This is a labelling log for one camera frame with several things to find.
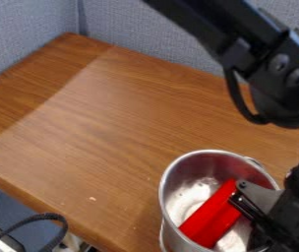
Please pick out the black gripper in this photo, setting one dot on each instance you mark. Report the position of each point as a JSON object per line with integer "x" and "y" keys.
{"x": 273, "y": 211}

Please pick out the red block object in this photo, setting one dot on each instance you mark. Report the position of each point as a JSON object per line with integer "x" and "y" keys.
{"x": 211, "y": 220}

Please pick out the stainless steel pot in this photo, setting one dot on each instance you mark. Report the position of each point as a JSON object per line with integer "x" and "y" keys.
{"x": 191, "y": 179}

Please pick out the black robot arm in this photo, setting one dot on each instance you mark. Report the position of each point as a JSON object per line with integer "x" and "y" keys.
{"x": 257, "y": 49}

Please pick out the white object under table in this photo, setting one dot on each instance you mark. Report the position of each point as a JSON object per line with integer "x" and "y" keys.
{"x": 73, "y": 244}

